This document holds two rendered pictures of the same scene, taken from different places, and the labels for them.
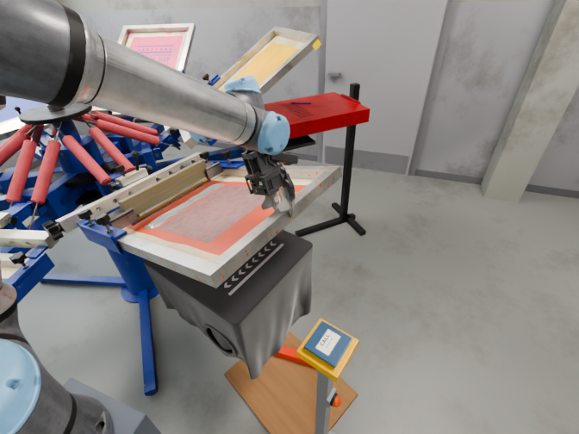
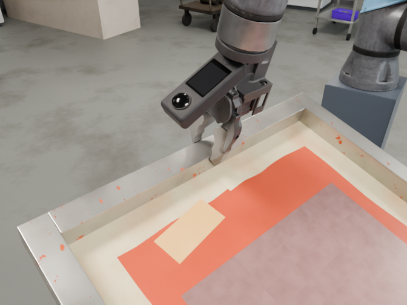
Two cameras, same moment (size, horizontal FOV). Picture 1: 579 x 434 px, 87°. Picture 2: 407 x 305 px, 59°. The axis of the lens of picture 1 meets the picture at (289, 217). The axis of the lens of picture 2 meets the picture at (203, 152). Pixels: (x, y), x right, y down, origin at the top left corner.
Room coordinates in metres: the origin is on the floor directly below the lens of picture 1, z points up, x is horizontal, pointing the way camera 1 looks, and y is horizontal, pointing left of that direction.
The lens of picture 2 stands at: (1.17, 0.10, 1.59)
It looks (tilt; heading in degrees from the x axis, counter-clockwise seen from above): 34 degrees down; 191
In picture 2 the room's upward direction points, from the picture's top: straight up
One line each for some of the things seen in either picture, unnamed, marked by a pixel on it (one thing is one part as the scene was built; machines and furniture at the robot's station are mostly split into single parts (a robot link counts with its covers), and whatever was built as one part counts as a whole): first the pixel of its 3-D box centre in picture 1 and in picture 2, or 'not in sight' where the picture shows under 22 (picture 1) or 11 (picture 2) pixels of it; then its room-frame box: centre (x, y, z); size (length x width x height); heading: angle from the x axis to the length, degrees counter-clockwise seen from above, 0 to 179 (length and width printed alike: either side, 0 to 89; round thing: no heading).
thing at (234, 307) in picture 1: (230, 252); not in sight; (0.86, 0.24, 0.95); 0.48 x 0.44 x 0.01; 53
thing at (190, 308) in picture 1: (202, 313); not in sight; (0.72, 0.35, 0.77); 0.46 x 0.09 x 0.36; 53
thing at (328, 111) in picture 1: (312, 113); not in sight; (2.08, -0.19, 1.06); 0.61 x 0.46 x 0.12; 113
